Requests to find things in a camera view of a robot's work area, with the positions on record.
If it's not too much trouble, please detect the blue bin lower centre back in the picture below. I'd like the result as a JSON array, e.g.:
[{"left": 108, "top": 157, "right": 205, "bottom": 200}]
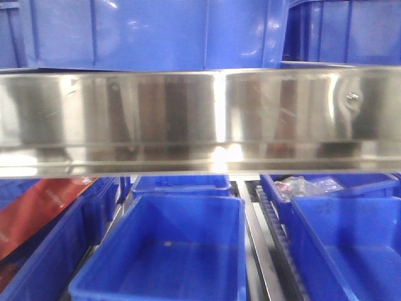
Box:
[{"left": 131, "top": 174, "right": 231, "bottom": 198}]

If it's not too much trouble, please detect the blue bin lower centre front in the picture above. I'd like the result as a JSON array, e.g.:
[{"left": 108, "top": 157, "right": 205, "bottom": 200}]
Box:
[{"left": 68, "top": 194, "right": 247, "bottom": 300}]

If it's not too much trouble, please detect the blue bin lower right back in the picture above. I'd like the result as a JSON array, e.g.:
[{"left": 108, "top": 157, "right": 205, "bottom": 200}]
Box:
[{"left": 260, "top": 173, "right": 400, "bottom": 218}]

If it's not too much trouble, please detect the large blue bin left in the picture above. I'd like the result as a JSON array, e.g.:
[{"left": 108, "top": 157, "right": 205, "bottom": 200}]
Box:
[{"left": 1, "top": 1, "right": 289, "bottom": 71}]

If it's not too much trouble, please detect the large blue bin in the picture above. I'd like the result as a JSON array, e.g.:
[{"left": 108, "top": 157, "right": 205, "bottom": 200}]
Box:
[
  {"left": 283, "top": 1, "right": 400, "bottom": 65},
  {"left": 1, "top": 1, "right": 289, "bottom": 71}
]

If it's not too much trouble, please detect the lower roller track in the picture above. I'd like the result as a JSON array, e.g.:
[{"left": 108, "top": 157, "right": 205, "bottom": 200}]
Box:
[{"left": 256, "top": 185, "right": 303, "bottom": 300}]

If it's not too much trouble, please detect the red package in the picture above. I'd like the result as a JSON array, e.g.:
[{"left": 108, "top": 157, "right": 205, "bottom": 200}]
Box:
[{"left": 1, "top": 177, "right": 97, "bottom": 259}]

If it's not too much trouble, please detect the blue bin lower right front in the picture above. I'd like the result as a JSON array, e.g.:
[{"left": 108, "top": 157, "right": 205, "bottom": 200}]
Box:
[{"left": 289, "top": 197, "right": 400, "bottom": 300}]

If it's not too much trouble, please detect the large blue bin right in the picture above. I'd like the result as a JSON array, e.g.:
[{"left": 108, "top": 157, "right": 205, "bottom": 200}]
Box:
[{"left": 283, "top": 1, "right": 400, "bottom": 65}]

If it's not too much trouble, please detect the blue bin lower left front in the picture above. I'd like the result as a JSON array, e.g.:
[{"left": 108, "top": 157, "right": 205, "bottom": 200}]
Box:
[{"left": 1, "top": 177, "right": 120, "bottom": 300}]

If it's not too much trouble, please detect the steel shelf front rail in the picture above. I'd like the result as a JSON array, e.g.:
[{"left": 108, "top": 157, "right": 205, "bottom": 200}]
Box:
[{"left": 1, "top": 64, "right": 400, "bottom": 178}]

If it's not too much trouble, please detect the silver rail screw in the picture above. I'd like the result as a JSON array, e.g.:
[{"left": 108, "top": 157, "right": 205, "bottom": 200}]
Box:
[{"left": 346, "top": 92, "right": 359, "bottom": 101}]

